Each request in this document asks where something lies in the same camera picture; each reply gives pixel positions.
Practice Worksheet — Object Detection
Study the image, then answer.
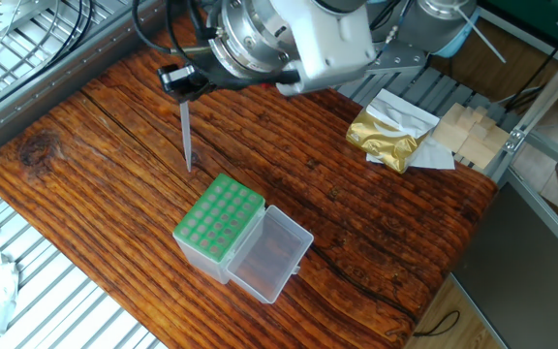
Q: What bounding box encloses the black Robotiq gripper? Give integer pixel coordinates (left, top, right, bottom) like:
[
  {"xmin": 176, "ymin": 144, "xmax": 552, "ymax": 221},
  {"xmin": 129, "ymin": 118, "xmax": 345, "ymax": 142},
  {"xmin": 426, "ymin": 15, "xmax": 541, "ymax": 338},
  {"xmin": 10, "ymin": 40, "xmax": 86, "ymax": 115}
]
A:
[{"xmin": 156, "ymin": 52, "xmax": 302, "ymax": 104}]

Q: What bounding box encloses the clear plastic pipette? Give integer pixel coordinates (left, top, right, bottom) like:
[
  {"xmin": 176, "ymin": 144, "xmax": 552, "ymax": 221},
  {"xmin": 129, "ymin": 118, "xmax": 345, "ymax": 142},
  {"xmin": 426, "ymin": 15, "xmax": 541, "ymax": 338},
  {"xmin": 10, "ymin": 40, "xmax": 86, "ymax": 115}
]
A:
[{"xmin": 179, "ymin": 100, "xmax": 193, "ymax": 174}]

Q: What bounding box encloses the clear pipette box green rack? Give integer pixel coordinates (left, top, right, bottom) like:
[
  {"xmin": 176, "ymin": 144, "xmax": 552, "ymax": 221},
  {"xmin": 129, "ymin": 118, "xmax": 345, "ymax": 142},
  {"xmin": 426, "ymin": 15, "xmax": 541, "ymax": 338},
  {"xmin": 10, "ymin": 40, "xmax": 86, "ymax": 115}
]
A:
[{"xmin": 171, "ymin": 173, "xmax": 315, "ymax": 305}]

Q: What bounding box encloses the grey metal beam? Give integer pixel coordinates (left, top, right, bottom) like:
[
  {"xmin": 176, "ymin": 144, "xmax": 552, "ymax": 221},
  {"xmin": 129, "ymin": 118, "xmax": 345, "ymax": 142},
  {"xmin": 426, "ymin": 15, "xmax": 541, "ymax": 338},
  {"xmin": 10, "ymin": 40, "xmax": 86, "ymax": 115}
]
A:
[{"xmin": 0, "ymin": 0, "xmax": 169, "ymax": 169}]

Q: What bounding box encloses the silver perforated plate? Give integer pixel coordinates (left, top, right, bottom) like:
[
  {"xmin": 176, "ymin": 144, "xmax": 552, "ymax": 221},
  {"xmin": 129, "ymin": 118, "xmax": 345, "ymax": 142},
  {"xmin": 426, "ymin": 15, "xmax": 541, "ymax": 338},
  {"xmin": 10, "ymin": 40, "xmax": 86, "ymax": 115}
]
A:
[{"xmin": 0, "ymin": 0, "xmax": 51, "ymax": 39}]

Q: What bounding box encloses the gold tissue pack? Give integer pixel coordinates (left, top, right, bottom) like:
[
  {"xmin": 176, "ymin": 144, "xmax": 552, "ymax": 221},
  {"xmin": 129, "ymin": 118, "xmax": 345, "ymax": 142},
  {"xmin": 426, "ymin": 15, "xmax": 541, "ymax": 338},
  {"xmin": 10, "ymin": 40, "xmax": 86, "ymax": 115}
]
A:
[{"xmin": 345, "ymin": 87, "xmax": 457, "ymax": 175}]

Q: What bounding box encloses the wooden block puzzle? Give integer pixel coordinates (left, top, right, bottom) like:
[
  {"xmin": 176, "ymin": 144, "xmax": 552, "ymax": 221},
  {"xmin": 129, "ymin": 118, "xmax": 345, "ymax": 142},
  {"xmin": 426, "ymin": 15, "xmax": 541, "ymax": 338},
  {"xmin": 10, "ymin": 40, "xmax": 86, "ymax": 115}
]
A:
[{"xmin": 431, "ymin": 102, "xmax": 511, "ymax": 171}]

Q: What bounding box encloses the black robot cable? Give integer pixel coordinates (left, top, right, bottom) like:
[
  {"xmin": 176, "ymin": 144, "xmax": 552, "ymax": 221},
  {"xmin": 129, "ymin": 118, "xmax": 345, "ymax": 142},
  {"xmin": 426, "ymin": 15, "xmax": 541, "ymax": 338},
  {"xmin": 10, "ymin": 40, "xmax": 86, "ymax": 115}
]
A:
[{"xmin": 131, "ymin": 0, "xmax": 304, "ymax": 91}]

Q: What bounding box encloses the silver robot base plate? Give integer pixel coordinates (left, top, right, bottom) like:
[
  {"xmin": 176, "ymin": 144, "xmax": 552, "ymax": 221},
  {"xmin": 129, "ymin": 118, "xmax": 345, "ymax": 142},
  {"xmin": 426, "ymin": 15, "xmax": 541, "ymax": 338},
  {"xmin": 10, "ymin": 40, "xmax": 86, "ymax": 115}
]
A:
[{"xmin": 334, "ymin": 41, "xmax": 428, "ymax": 98}]

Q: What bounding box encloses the aluminium frame beam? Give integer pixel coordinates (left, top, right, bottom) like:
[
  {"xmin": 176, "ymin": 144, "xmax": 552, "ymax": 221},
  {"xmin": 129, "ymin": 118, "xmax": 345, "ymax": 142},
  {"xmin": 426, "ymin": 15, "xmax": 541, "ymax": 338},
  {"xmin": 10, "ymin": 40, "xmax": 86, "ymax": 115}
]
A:
[{"xmin": 484, "ymin": 33, "xmax": 558, "ymax": 272}]

